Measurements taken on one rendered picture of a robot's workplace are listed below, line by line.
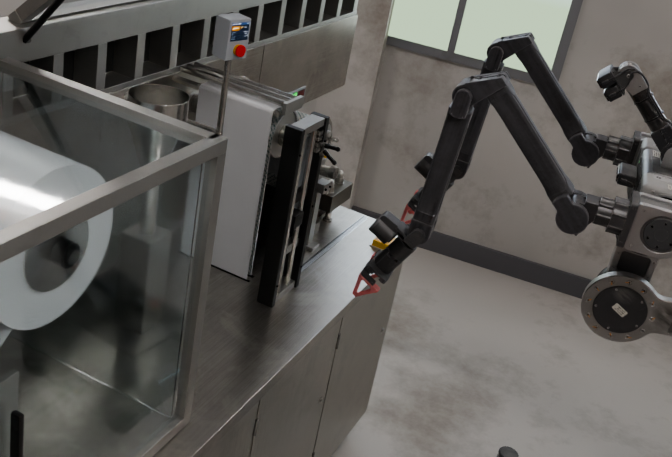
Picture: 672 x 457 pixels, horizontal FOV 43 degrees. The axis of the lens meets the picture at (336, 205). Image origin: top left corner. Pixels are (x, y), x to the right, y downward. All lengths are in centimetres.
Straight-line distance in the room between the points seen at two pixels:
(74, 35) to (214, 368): 87
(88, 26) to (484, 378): 252
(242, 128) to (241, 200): 21
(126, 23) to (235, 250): 73
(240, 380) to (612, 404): 233
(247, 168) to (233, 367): 57
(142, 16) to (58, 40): 30
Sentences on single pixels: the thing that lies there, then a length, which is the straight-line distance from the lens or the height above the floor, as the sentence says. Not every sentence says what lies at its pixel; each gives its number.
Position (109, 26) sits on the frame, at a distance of 220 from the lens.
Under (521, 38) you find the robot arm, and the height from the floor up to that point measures 170.
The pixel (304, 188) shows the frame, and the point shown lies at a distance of 236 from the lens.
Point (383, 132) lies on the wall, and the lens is 474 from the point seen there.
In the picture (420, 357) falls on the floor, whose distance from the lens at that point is 399.
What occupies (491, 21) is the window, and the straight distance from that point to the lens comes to 446.
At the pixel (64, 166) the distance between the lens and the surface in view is 150.
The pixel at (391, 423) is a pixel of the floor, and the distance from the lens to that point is 357.
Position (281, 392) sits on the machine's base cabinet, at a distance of 238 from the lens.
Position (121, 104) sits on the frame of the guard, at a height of 160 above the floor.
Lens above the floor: 222
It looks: 25 degrees down
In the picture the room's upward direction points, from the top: 11 degrees clockwise
